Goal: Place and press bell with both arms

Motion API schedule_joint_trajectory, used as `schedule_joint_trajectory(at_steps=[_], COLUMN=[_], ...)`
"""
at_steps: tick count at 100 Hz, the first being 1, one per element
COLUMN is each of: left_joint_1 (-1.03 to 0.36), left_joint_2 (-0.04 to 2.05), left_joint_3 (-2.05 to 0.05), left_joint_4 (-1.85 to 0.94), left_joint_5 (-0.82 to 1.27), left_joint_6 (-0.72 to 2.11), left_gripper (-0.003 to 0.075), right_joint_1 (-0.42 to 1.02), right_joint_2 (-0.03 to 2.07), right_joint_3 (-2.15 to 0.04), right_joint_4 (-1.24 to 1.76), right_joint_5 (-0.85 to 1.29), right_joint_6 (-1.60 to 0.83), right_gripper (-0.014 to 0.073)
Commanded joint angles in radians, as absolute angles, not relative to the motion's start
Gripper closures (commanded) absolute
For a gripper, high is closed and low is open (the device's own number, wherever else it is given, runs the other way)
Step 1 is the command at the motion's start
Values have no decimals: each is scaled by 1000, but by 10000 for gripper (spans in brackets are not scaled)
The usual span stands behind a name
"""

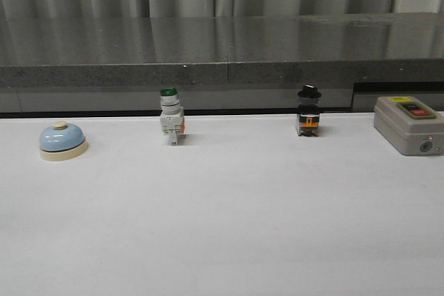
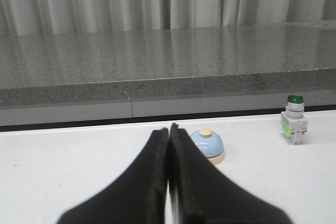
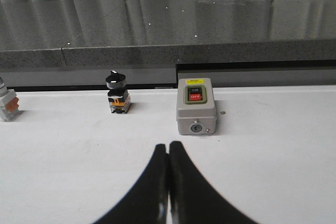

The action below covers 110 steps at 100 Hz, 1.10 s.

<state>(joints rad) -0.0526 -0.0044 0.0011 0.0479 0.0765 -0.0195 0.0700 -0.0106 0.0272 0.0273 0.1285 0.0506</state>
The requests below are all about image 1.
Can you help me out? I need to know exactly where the blue and cream desk bell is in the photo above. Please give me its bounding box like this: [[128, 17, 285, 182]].
[[39, 121, 88, 162]]

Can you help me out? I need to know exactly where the grey stone counter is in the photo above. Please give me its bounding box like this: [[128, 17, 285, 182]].
[[1, 13, 443, 117]]

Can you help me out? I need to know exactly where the green pushbutton switch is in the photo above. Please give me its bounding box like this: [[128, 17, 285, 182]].
[[160, 87, 185, 145]]

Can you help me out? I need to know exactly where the black rotary selector switch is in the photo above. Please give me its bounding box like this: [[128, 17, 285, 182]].
[[296, 85, 322, 137]]

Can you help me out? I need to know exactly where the grey on-off switch box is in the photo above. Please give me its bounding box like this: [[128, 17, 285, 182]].
[[374, 96, 443, 156]]

